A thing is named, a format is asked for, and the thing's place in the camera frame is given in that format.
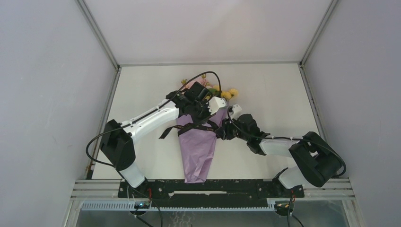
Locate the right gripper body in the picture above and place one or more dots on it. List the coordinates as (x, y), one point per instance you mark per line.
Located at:
(232, 132)

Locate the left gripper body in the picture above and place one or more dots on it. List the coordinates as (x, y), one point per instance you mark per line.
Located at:
(200, 111)

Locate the pink fake flower stem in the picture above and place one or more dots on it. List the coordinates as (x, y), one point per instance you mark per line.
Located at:
(185, 84)
(203, 80)

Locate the yellow fake flower stem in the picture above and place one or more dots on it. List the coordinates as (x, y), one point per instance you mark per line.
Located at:
(233, 92)
(223, 94)

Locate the pink purple wrapping paper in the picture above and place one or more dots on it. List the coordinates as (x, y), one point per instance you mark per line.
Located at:
(197, 150)

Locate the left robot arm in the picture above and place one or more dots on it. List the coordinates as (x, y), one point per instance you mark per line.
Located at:
(119, 138)

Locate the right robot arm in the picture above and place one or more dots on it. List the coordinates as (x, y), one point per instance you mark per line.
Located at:
(316, 162)

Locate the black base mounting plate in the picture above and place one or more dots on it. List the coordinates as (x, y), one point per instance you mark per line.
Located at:
(225, 193)

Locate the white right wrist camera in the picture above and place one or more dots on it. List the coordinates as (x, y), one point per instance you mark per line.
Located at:
(234, 112)

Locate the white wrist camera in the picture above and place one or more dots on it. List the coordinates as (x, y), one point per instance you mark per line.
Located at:
(216, 103)
(234, 112)

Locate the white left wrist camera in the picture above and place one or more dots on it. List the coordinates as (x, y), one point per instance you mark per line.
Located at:
(216, 103)

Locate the white cable duct rail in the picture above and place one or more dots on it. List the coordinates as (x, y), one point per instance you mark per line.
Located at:
(143, 206)

